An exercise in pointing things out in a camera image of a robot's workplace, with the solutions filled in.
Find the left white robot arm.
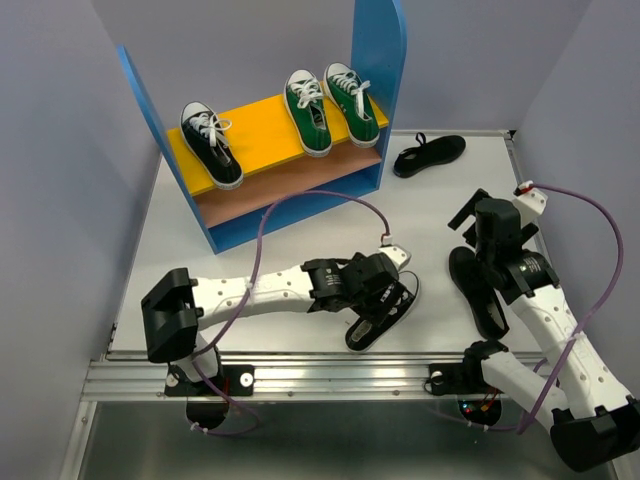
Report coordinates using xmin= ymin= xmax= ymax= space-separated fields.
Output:
xmin=141 ymin=246 xmax=410 ymax=394

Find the purple cable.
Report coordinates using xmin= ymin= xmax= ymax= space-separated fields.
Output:
xmin=189 ymin=190 xmax=394 ymax=437
xmin=469 ymin=183 xmax=624 ymax=435

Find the yellow upper shelf board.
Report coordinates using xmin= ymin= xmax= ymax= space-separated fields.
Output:
xmin=166 ymin=95 xmax=383 ymax=199

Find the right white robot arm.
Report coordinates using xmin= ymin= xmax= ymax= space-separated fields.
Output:
xmin=449 ymin=183 xmax=639 ymax=472

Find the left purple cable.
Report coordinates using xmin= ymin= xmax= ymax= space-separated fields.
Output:
xmin=189 ymin=190 xmax=394 ymax=437

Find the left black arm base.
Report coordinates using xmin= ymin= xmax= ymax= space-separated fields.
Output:
xmin=160 ymin=360 xmax=256 ymax=399

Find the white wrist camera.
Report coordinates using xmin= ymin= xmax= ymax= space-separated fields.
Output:
xmin=378 ymin=245 xmax=411 ymax=271
xmin=513 ymin=181 xmax=548 ymax=223

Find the aluminium mounting rail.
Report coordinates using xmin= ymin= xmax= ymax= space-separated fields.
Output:
xmin=81 ymin=353 xmax=462 ymax=403

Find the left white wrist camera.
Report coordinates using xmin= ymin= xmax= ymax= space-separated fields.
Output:
xmin=378 ymin=245 xmax=411 ymax=271

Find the black leather shoe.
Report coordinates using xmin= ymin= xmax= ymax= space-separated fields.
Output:
xmin=448 ymin=246 xmax=509 ymax=340

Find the black slip-on shoe far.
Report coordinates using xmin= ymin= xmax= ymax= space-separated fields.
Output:
xmin=393 ymin=132 xmax=466 ymax=178

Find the blue shoe shelf frame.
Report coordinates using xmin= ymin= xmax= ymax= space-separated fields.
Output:
xmin=117 ymin=1 xmax=407 ymax=253

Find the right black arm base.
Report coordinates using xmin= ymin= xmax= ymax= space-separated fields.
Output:
xmin=423 ymin=362 xmax=494 ymax=396

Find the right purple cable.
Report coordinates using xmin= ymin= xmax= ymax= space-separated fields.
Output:
xmin=469 ymin=183 xmax=624 ymax=435

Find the black canvas sneaker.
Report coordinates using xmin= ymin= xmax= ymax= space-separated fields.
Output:
xmin=180 ymin=101 xmax=244 ymax=190
xmin=345 ymin=271 xmax=421 ymax=354

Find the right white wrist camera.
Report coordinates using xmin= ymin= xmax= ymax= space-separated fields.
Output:
xmin=513 ymin=181 xmax=548 ymax=223

